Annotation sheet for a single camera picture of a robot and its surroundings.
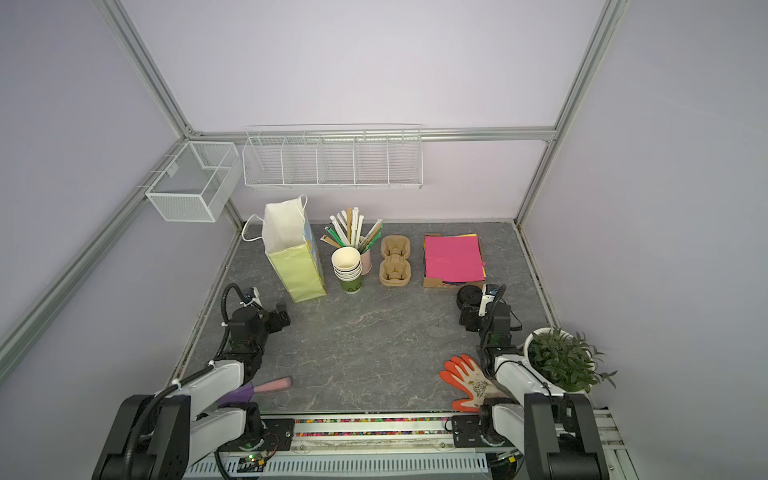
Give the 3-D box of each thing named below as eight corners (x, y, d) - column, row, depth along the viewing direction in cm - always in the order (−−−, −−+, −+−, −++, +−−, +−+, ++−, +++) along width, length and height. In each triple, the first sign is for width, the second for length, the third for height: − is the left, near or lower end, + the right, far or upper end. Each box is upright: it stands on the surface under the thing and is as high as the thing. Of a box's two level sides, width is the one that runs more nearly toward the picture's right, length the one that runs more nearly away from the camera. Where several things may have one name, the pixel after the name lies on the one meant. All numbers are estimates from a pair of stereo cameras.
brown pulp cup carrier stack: (379, 290, 102) (378, 281, 98) (381, 243, 116) (381, 234, 112) (411, 290, 102) (412, 281, 98) (409, 243, 116) (410, 234, 112)
